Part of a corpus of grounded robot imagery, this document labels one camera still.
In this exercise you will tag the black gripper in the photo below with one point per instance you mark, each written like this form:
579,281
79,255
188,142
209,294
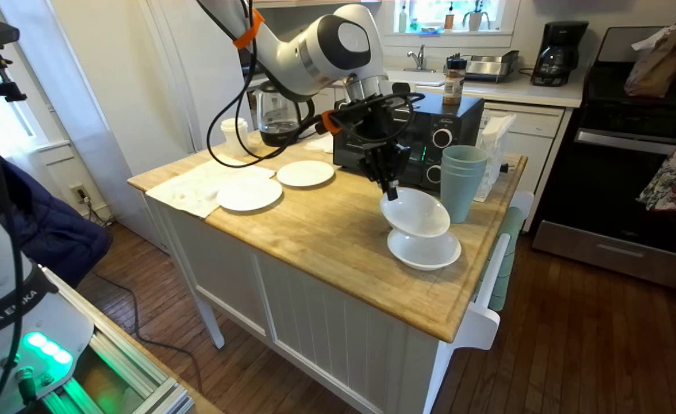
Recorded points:
373,126

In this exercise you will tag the white shallow bowl plate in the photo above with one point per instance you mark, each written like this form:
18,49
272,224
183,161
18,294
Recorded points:
424,253
419,213

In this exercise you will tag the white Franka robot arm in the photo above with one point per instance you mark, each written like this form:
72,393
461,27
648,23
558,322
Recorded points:
305,54

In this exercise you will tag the white flat plate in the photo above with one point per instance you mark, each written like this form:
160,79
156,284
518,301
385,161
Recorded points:
305,173
249,195

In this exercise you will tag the stack of teal cups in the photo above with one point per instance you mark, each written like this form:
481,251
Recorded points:
462,185

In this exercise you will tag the black toaster oven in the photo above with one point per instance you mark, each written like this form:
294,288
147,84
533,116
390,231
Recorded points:
454,121

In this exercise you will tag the spice jar with dark lid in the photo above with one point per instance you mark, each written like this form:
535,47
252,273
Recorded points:
454,84

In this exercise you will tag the chrome faucet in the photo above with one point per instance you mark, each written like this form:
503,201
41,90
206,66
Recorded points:
417,57

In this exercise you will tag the black glass electric kettle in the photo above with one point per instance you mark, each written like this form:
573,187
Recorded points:
275,117

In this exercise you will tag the grey dish rack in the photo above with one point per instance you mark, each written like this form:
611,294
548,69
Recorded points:
492,66

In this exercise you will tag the white base cabinets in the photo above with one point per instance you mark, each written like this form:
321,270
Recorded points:
533,138

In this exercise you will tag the white soap bottle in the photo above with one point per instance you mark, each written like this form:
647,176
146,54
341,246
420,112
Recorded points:
403,16

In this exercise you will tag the teal hanging towel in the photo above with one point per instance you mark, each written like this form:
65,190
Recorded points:
509,259

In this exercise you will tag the white cup with lid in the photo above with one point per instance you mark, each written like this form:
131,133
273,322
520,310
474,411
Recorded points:
233,133

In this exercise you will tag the bottle with red label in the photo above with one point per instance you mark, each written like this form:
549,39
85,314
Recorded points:
448,16

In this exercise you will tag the kitchen window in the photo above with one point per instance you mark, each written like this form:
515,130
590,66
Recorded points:
454,13

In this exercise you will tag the white island with wooden top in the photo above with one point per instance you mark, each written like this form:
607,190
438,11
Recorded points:
338,335

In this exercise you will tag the stained white cloth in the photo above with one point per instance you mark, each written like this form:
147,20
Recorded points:
188,187

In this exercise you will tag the black coffee maker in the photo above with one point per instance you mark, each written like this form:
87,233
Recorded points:
558,54

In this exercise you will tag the black steel stove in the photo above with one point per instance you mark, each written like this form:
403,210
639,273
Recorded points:
621,167

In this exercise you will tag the floral dish towel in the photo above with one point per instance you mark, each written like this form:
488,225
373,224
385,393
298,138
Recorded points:
671,179

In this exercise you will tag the brown paper bag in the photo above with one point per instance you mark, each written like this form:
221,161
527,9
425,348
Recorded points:
653,65

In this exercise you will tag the dark blue jacket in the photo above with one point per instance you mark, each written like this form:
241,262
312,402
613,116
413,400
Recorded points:
39,220

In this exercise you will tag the white wall outlet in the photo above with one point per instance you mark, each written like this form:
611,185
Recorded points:
81,193

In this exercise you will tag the aluminium frame robot cart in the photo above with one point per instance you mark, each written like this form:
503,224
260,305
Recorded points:
123,374

